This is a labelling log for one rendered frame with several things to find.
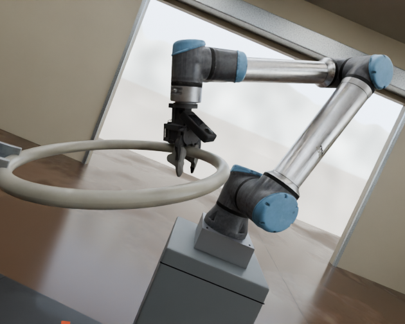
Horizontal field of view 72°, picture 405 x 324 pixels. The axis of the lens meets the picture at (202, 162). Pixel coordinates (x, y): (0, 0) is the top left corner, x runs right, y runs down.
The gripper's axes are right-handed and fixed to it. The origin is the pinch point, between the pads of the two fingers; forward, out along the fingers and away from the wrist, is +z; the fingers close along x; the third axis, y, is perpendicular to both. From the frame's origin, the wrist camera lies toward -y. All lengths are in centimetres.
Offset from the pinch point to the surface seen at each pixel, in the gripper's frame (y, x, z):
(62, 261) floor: 137, -25, 104
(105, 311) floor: 81, -25, 115
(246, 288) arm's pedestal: -15.1, -18.0, 43.0
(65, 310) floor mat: 89, -3, 105
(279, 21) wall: 154, -391, -142
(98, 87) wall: 399, -226, -22
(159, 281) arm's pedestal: 9.7, 0.3, 42.6
